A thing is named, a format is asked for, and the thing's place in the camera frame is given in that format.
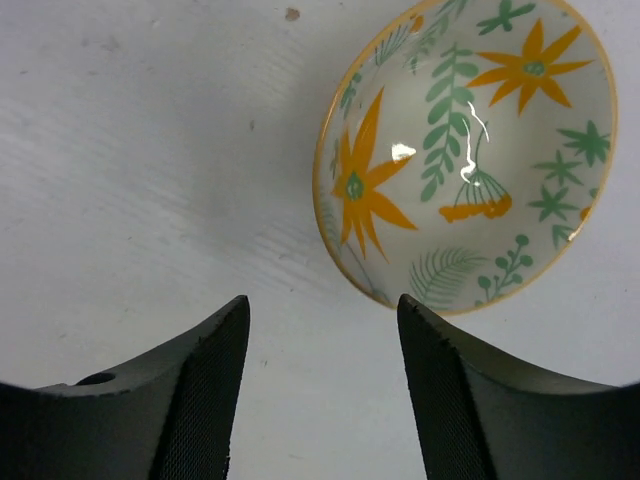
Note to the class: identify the floral patterned white bowl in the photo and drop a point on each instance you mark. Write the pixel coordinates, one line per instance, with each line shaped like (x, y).
(463, 151)

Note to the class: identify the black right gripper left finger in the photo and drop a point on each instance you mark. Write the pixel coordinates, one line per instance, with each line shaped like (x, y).
(165, 414)

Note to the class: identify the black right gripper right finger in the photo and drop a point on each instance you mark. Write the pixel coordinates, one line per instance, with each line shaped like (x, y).
(482, 413)

